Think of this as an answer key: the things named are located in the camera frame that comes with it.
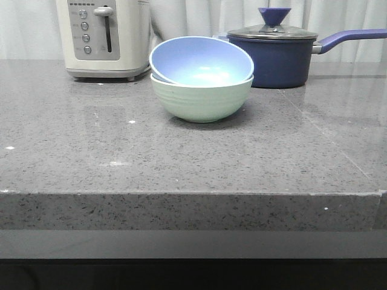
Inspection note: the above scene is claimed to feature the green bowl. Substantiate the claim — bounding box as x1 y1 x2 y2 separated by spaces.
150 75 254 123

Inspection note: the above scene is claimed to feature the blue bowl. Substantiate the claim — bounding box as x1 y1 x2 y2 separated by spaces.
149 36 254 87

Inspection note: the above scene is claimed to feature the dark blue saucepan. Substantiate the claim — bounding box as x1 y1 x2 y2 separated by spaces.
227 28 386 88

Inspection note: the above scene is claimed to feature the white toaster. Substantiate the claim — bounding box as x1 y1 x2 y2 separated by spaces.
56 0 151 79

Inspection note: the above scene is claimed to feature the glass pot lid blue knob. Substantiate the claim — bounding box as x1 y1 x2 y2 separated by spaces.
227 7 317 40

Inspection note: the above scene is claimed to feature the white curtain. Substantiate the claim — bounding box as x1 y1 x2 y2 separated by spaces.
1 1 386 59

